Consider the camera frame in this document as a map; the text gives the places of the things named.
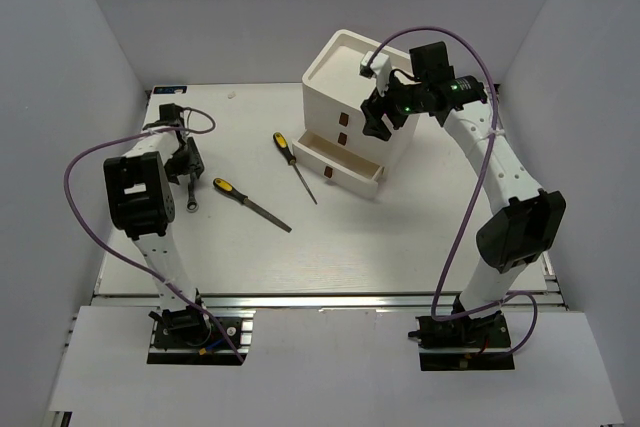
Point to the aluminium rail front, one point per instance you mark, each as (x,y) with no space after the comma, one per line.
(319,301)

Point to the white drawer cabinet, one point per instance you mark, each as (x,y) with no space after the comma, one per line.
(333,92)

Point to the blue label left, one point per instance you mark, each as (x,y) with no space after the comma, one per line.
(169,90)

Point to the white drawer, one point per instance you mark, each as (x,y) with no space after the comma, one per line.
(338,165)

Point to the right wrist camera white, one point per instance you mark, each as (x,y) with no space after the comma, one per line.
(377,67)

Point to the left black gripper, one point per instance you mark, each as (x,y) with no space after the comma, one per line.
(194,164)

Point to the yellow handle screwdriver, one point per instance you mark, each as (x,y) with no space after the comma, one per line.
(284,149)

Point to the grey metal file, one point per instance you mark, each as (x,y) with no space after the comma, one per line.
(227,189)

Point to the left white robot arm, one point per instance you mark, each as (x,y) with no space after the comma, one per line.
(141,204)

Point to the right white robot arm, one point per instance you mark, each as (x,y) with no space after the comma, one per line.
(525,217)

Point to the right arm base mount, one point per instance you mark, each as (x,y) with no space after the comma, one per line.
(464,344)

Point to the silver ratchet wrench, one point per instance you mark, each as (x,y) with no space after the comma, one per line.
(192,203)

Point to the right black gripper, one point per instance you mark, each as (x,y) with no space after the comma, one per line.
(374,110)

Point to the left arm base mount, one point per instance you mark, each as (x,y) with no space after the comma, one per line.
(208,348)

